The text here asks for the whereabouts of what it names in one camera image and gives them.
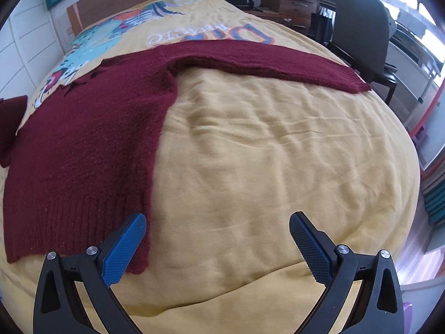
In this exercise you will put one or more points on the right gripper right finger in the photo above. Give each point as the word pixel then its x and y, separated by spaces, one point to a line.
pixel 378 307

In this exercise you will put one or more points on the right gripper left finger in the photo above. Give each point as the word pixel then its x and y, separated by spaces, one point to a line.
pixel 58 307

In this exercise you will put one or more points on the maroon knit sweater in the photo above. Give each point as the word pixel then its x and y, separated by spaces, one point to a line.
pixel 84 159

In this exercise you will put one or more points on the yellow cartoon bedspread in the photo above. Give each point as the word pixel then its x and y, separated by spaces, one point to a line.
pixel 237 156

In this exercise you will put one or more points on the white wardrobe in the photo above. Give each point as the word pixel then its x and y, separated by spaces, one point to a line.
pixel 30 50

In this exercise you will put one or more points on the grey office chair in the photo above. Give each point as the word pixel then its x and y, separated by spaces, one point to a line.
pixel 361 34

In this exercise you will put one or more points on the wooden drawer cabinet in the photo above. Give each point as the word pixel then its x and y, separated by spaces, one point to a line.
pixel 295 14

